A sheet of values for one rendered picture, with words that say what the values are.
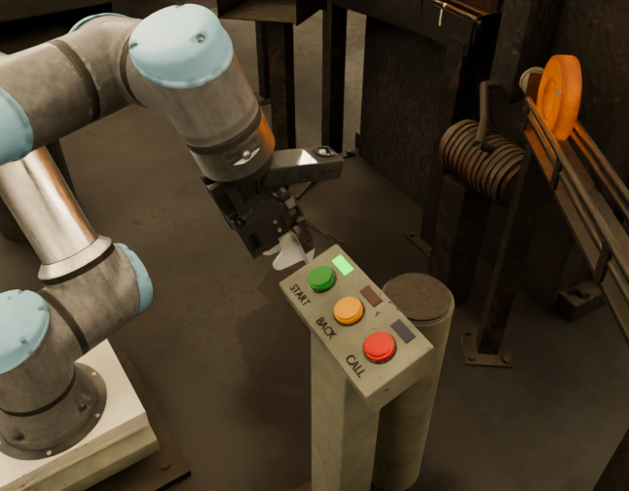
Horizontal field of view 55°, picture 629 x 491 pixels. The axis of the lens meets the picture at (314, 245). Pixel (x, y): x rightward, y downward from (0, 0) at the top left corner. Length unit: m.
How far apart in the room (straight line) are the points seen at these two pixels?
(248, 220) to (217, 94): 0.18
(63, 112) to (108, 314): 0.63
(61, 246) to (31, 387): 0.26
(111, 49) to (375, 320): 0.46
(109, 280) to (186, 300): 0.56
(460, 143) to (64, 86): 0.97
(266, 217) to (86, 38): 0.27
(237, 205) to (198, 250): 1.20
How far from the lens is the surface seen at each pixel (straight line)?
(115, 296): 1.22
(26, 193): 1.18
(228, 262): 1.84
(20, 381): 1.19
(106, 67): 0.67
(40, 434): 1.30
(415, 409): 1.13
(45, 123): 0.64
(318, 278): 0.87
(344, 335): 0.82
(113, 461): 1.32
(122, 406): 1.33
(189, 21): 0.61
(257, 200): 0.72
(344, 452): 1.01
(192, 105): 0.60
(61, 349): 1.19
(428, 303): 0.98
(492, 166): 1.36
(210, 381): 1.54
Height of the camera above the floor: 1.20
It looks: 40 degrees down
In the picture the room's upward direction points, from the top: straight up
